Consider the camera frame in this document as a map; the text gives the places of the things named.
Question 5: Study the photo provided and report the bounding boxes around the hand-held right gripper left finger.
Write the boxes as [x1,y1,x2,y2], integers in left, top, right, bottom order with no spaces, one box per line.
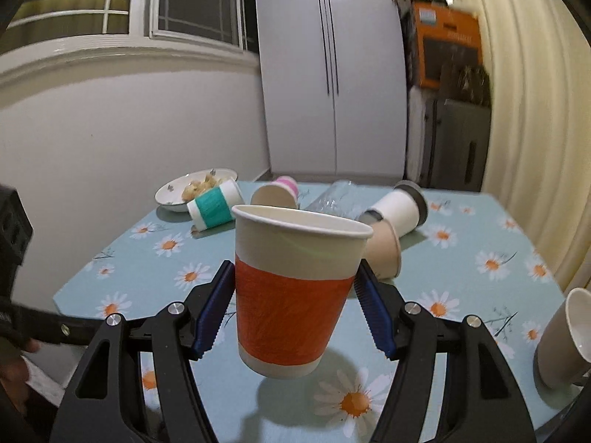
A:
[48,260,236,443]

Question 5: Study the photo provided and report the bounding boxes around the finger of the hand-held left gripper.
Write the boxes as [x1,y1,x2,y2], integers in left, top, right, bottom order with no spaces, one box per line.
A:
[0,301,103,348]

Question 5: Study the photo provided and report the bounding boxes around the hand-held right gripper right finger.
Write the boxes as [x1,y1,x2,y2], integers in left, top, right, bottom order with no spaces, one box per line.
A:
[353,258,539,443]

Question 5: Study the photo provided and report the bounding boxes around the orange banded paper cup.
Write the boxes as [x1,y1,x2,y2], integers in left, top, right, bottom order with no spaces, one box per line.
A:
[231,204,374,380]

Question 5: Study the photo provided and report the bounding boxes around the plain beige paper cup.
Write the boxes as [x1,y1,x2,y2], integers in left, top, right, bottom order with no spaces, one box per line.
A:
[362,219,402,280]

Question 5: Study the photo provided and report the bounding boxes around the white cup with grey lid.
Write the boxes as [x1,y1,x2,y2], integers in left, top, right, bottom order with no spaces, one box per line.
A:
[365,180,428,237]

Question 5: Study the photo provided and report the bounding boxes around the teal banded paper cup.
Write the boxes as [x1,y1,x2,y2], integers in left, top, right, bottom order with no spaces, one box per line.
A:
[187,179,245,232]

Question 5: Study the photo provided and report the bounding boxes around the clear plastic cup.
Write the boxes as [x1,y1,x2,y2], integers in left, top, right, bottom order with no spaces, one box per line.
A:
[302,180,366,217]

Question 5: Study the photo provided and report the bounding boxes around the pink banded paper cup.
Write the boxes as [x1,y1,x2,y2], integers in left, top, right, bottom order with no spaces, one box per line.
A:
[250,175,299,210]

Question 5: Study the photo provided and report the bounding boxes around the large beige cup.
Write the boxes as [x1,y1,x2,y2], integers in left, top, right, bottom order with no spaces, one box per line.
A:
[534,287,591,389]

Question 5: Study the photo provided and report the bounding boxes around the person's left hand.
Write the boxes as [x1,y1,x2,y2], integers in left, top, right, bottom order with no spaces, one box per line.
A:
[0,336,43,413]

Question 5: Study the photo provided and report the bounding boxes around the blue daisy tablecloth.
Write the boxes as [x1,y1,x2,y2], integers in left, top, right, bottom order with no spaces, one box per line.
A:
[53,180,583,443]

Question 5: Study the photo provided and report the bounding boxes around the food pieces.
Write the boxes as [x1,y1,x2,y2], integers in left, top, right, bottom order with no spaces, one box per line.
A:
[181,172,223,202]

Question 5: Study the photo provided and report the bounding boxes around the white floral bowl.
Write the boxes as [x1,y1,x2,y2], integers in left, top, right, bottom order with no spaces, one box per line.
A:
[154,168,239,213]

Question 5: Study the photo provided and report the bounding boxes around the dark grey suitcase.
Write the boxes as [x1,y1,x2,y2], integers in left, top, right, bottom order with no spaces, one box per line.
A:
[425,97,493,193]

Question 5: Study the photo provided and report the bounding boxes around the white framed window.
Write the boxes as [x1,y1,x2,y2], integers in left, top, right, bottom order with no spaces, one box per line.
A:
[0,0,259,54]

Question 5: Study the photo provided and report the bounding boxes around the white refrigerator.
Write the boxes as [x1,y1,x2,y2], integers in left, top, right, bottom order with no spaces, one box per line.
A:
[254,0,413,179]

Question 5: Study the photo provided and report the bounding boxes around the cream curtain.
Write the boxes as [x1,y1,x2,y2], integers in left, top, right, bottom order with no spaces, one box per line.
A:
[436,0,591,297]

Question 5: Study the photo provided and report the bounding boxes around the orange box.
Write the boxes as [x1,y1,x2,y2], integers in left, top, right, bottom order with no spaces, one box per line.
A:
[411,0,484,89]

